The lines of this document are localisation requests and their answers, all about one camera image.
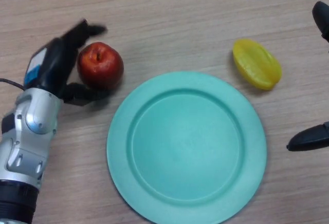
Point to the yellow starfruit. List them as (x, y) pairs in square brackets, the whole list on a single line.
[(257, 64)]

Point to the green round plate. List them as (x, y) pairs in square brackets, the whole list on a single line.
[(186, 147)]

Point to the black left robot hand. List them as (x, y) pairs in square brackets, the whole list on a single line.
[(57, 62)]

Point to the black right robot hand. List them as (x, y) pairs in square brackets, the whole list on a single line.
[(318, 26)]

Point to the red apple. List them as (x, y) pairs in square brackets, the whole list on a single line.
[(100, 66)]

